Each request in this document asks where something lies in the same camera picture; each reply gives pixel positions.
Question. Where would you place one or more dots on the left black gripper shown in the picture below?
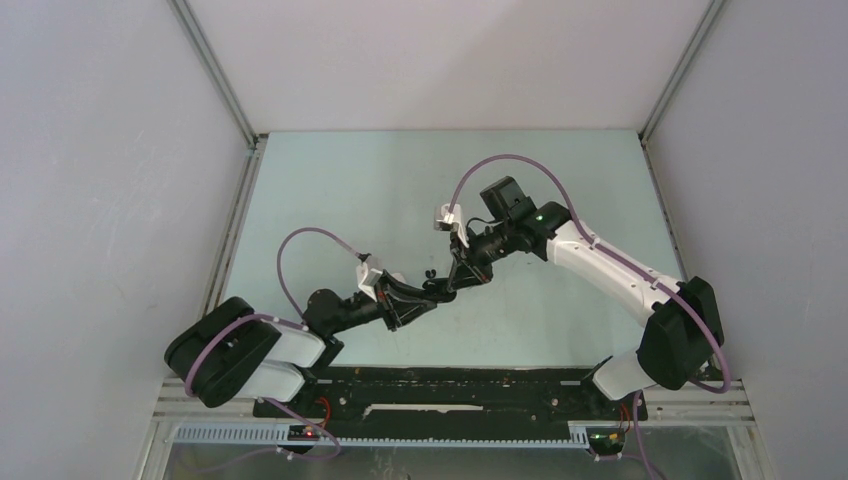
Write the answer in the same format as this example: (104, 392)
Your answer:
(405, 302)

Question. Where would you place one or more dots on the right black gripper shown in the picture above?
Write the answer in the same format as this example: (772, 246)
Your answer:
(472, 271)

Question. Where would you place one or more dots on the black oval charging case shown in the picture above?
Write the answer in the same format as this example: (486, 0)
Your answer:
(437, 290)

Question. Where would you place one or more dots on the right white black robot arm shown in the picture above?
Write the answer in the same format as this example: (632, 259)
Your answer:
(680, 319)

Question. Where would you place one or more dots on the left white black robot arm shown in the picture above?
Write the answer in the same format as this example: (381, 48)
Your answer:
(236, 352)

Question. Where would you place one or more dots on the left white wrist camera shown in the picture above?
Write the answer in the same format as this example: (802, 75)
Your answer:
(368, 273)

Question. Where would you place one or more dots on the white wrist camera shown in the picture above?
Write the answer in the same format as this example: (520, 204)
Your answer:
(368, 273)
(449, 218)

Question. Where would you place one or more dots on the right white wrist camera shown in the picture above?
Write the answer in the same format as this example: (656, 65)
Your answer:
(449, 218)

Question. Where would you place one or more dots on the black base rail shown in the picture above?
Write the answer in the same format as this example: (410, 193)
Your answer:
(458, 403)

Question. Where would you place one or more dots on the left aluminium frame post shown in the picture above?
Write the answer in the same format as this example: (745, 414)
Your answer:
(198, 40)

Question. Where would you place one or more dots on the aluminium frame post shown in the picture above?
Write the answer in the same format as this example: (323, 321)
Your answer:
(198, 40)
(694, 45)

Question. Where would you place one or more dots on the grey cable duct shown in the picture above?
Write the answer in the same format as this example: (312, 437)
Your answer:
(267, 434)

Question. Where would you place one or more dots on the right aluminium frame post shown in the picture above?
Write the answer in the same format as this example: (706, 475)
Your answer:
(694, 45)

